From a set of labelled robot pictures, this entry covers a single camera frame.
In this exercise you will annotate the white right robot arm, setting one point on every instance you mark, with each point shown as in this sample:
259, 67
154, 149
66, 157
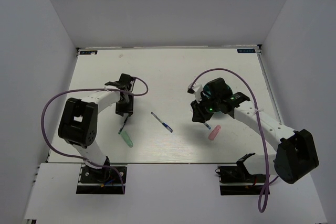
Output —
295, 151

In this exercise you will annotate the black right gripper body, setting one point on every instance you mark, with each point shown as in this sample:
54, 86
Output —
205, 109

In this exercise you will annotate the left corner label sticker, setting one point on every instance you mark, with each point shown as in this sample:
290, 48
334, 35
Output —
88, 52

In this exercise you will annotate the mint green correction pen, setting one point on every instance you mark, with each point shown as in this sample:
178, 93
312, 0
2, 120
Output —
126, 139

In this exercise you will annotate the green clear gel pen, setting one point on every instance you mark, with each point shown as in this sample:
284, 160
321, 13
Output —
123, 125

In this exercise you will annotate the blue clear ballpoint pen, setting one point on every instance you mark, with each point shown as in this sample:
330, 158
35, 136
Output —
163, 123

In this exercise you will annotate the right corner label sticker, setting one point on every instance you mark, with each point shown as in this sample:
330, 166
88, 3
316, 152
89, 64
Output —
246, 51

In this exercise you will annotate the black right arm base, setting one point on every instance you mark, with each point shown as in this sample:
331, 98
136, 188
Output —
234, 182

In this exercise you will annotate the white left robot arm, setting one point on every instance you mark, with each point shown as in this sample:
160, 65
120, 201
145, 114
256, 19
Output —
78, 124

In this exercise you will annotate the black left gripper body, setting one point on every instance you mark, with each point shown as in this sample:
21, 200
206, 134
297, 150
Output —
125, 106

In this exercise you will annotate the teal round divided organizer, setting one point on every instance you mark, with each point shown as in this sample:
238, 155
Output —
216, 95

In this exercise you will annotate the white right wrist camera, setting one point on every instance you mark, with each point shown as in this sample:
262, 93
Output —
195, 89

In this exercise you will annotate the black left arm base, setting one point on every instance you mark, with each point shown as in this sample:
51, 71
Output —
98, 182

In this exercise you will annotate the pink correction pen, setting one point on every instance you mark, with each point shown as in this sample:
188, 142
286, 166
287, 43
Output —
214, 133

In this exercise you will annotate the corner label sticker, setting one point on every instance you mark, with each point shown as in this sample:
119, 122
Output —
88, 52
246, 51

